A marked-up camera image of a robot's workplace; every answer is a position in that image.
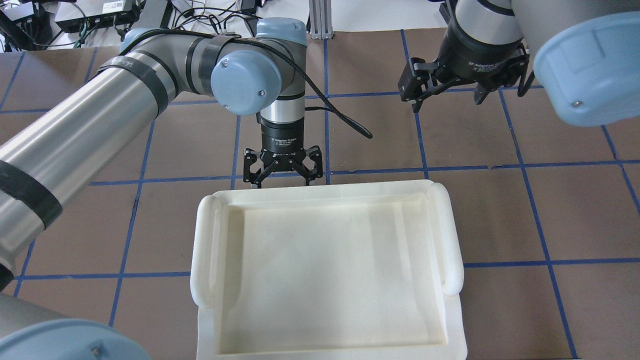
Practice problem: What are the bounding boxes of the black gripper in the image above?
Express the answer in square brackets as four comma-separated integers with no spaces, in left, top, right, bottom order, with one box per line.
[242,116,323,189]
[398,20,530,114]

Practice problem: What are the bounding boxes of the white plastic tray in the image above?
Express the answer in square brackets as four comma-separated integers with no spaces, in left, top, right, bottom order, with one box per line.
[190,179,467,360]

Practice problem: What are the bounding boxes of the black braided cable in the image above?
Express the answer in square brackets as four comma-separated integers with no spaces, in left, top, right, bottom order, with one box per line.
[120,30,373,140]

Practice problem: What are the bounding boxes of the aluminium frame post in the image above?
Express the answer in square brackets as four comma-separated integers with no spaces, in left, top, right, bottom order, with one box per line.
[308,0,334,40]

